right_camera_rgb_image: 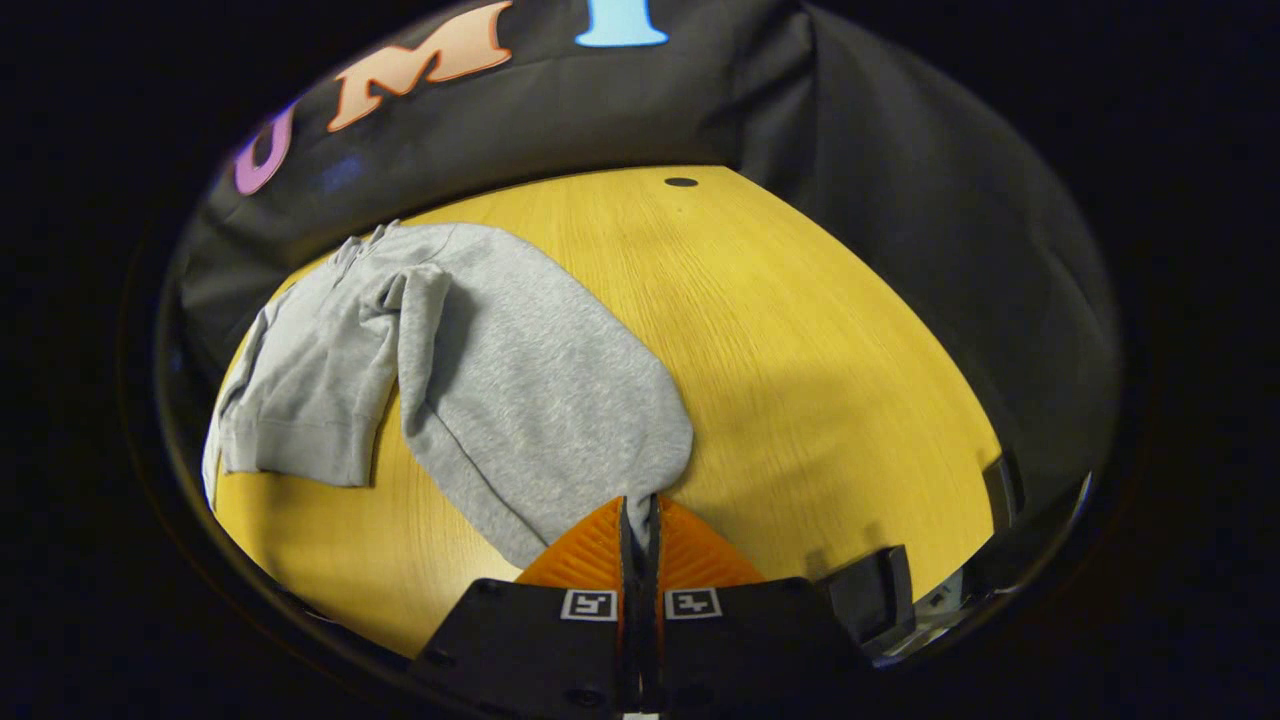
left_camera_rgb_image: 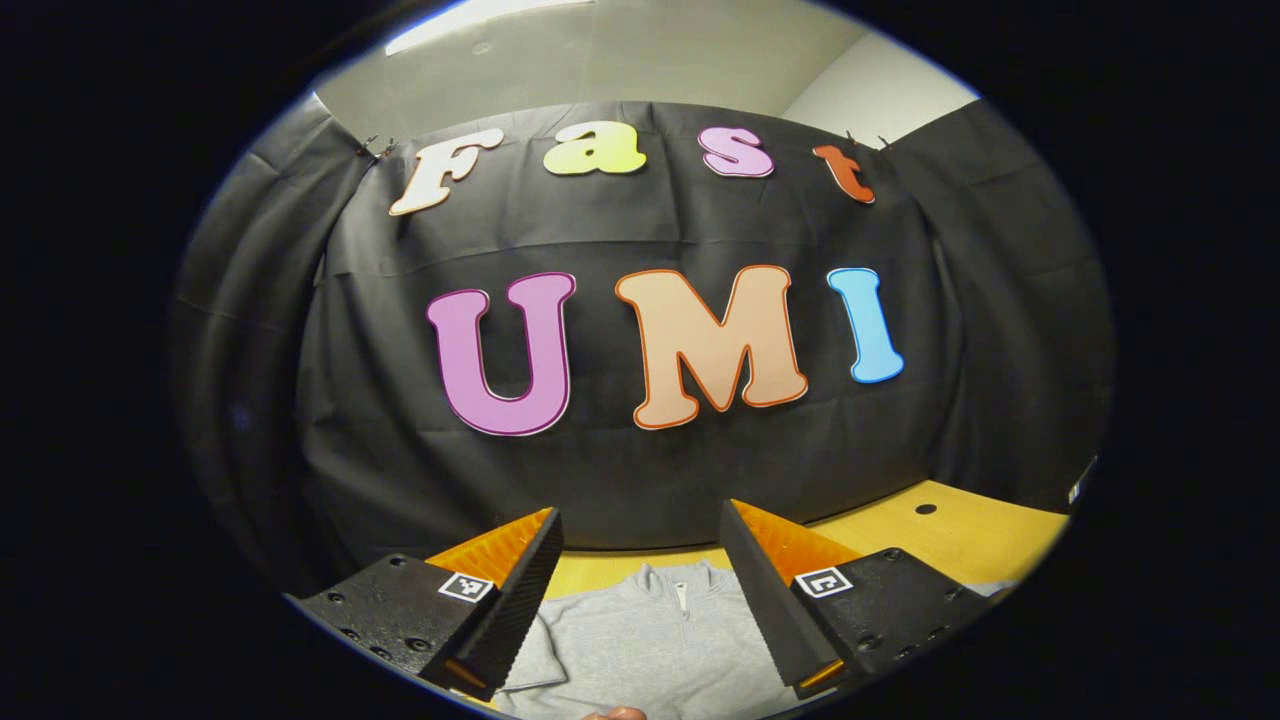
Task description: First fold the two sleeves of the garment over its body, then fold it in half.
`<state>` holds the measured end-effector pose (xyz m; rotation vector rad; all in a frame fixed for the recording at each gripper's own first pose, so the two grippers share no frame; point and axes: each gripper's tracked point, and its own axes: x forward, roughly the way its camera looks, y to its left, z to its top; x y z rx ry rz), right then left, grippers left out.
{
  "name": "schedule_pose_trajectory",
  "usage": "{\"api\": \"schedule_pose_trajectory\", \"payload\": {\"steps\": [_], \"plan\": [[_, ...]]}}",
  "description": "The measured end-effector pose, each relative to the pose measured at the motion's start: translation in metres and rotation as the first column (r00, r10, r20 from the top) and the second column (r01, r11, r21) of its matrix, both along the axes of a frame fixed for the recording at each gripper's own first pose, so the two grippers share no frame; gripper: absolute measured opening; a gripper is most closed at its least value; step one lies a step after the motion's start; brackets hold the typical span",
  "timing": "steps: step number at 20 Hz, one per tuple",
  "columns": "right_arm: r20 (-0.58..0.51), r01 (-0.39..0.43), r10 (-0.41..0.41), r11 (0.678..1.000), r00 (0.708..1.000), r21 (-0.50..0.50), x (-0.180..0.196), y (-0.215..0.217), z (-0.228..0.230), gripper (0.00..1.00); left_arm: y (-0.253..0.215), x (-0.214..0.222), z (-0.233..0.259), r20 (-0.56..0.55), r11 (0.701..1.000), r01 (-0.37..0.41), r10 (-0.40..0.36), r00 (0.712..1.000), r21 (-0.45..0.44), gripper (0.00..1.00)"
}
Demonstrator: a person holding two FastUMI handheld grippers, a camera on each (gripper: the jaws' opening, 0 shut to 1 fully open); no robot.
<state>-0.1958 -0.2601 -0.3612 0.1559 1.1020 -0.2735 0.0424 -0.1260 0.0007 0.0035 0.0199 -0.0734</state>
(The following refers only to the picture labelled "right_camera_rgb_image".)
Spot grey zip-neck sweatshirt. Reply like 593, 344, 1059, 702
202, 220, 695, 569

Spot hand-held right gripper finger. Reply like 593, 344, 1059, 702
413, 496, 643, 719
643, 495, 873, 719

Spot dark rectangular object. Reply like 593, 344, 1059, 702
983, 450, 1026, 531
820, 545, 916, 656

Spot black backdrop cloth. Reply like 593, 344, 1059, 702
160, 0, 1121, 561

